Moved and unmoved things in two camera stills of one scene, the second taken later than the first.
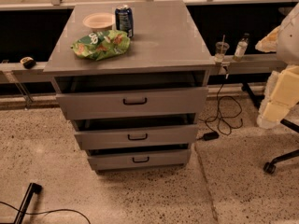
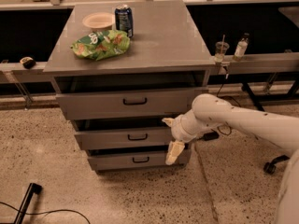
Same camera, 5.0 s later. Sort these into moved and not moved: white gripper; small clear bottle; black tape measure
Moved: white gripper
Not moved: small clear bottle; black tape measure
